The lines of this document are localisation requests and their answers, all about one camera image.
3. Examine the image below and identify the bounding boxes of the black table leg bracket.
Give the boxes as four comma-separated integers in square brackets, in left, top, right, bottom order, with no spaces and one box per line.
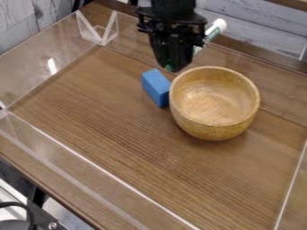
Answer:
[27,188,67,230]

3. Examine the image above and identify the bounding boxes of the black cable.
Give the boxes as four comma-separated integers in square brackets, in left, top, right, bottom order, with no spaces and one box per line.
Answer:
[0,200,35,230]

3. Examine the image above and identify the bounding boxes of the blue foam block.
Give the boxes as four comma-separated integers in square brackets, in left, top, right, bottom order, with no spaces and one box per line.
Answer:
[141,69,170,108]

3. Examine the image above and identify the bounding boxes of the clear acrylic tray walls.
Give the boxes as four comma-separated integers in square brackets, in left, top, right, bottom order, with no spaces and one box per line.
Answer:
[0,8,307,230]

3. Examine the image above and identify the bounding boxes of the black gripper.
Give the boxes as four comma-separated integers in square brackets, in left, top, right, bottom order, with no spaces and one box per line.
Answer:
[136,0,206,72]

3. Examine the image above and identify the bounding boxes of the green white marker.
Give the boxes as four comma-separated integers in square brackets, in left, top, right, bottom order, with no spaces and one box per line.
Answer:
[170,19,226,64]

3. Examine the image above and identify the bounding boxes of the brown wooden bowl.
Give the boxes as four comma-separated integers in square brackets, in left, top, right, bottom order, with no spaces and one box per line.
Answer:
[169,66,260,141]

